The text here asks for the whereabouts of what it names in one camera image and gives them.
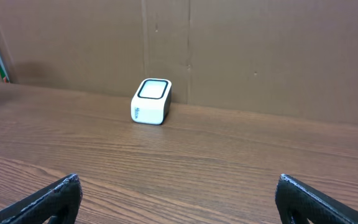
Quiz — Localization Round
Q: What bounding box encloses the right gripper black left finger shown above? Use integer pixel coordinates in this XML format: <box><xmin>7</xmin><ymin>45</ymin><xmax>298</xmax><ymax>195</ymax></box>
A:
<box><xmin>0</xmin><ymin>174</ymin><xmax>83</xmax><ymax>224</ymax></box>

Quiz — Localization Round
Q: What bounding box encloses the white barcode scanner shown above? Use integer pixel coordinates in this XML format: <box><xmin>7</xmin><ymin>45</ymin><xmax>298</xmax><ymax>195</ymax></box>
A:
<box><xmin>131</xmin><ymin>78</ymin><xmax>172</xmax><ymax>125</ymax></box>

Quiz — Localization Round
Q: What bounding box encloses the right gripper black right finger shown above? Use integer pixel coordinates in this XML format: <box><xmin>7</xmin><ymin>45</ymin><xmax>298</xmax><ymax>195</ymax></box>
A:
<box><xmin>275</xmin><ymin>174</ymin><xmax>358</xmax><ymax>224</ymax></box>

